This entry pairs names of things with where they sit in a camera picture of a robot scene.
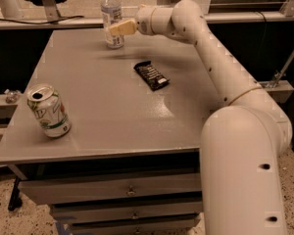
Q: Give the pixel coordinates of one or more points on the grey drawer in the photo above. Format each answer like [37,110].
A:
[95,188]
[134,227]
[97,213]

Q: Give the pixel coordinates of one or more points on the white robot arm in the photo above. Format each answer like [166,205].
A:
[241,141]

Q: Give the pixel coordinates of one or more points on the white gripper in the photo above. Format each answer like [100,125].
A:
[143,21]

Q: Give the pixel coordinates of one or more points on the bottom grey drawer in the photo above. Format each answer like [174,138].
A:
[134,227]

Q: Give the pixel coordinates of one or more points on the grey metal rail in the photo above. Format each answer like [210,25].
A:
[76,22]

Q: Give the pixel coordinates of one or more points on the top grey drawer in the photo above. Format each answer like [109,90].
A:
[95,188]

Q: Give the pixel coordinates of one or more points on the clear plastic water bottle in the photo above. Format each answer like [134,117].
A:
[111,11]

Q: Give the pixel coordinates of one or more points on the small crumpled clear object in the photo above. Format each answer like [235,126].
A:
[12,96]

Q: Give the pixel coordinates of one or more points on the middle grey drawer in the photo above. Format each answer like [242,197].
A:
[97,213]

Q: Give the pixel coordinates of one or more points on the black table leg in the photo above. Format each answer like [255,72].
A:
[15,199]

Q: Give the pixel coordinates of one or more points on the metal bracket left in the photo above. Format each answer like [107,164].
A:
[51,10]

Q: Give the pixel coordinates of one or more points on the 7up soda can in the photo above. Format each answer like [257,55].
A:
[46,104]

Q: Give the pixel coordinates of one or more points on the black snack bar wrapper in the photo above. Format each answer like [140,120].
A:
[153,78]

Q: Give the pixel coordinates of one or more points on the grey drawer cabinet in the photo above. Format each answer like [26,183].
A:
[119,125]

